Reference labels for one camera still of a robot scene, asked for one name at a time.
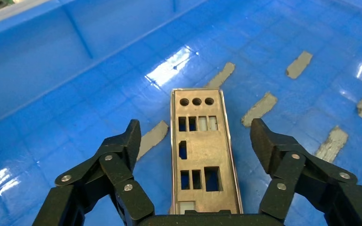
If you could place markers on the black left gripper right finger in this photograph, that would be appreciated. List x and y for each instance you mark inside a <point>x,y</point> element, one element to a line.
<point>287,174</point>

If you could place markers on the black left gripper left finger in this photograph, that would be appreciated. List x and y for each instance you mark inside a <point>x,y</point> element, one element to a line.
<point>118,168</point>

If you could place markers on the metal I/O shield plate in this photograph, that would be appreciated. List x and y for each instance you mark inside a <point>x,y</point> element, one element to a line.
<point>206,149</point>

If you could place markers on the blue plastic tray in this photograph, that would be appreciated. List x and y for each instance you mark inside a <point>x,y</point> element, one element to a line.
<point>74,93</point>

